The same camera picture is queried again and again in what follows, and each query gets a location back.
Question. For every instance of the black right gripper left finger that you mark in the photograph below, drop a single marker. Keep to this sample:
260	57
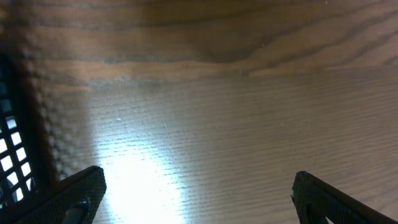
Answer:
75	199

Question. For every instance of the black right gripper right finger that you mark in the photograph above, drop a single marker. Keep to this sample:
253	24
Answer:
317	202

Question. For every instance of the dark green plastic basket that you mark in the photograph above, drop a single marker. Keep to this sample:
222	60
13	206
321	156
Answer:
21	173

